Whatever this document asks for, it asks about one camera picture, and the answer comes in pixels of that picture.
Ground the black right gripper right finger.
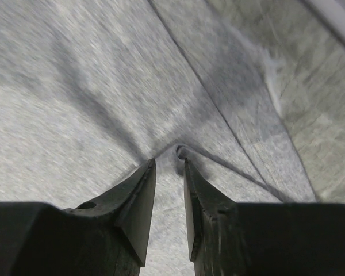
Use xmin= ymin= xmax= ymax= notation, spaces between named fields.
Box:
xmin=184 ymin=159 xmax=236 ymax=262

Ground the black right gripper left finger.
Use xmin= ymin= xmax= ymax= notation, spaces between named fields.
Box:
xmin=65 ymin=159 xmax=156 ymax=267

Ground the grey t-shirt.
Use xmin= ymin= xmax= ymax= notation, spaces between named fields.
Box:
xmin=0 ymin=1 xmax=316 ymax=275

